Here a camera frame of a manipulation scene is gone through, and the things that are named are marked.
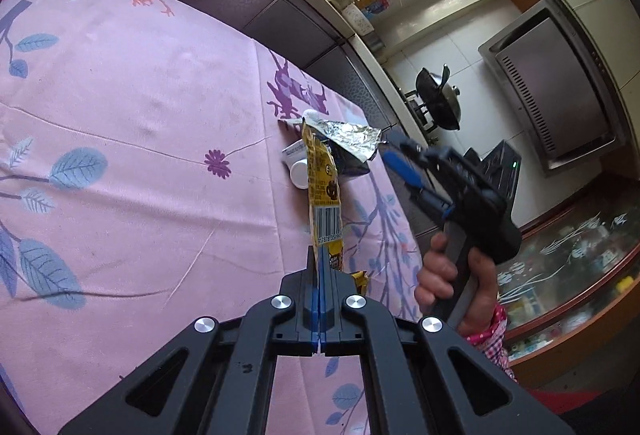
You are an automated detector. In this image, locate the gas stove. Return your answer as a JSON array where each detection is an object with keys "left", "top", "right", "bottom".
[{"left": 401, "top": 89, "right": 442, "bottom": 134}]

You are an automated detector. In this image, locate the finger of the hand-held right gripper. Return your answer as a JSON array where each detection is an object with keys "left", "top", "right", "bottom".
[
  {"left": 384, "top": 129, "right": 438, "bottom": 161},
  {"left": 381, "top": 151, "right": 455, "bottom": 222}
]

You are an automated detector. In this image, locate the glass door cabinet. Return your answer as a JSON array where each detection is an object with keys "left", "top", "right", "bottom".
[{"left": 495, "top": 192, "right": 640, "bottom": 368}]

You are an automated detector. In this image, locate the person's right forearm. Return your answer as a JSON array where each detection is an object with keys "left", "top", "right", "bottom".
[{"left": 466, "top": 302, "right": 519, "bottom": 383}]

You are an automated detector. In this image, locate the silver foil snack bag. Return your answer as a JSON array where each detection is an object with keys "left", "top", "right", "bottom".
[{"left": 279, "top": 112, "right": 385, "bottom": 177}]

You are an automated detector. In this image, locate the black wok with lid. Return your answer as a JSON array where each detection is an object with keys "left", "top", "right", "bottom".
[{"left": 415, "top": 64, "right": 461, "bottom": 132}]

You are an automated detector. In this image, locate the white plastic basket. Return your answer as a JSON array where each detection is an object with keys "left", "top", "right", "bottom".
[{"left": 342, "top": 4, "right": 374, "bottom": 37}]

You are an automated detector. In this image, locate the small white plastic bottle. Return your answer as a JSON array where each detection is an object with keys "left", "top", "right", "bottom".
[{"left": 282, "top": 139, "right": 311, "bottom": 190}]

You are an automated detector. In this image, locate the steel range hood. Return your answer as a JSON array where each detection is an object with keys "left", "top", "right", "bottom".
[{"left": 477, "top": 0, "right": 629, "bottom": 177}]

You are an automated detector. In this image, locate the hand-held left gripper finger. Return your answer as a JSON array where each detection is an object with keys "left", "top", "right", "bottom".
[
  {"left": 318, "top": 247, "right": 576, "bottom": 435},
  {"left": 57, "top": 246, "right": 319, "bottom": 435}
]

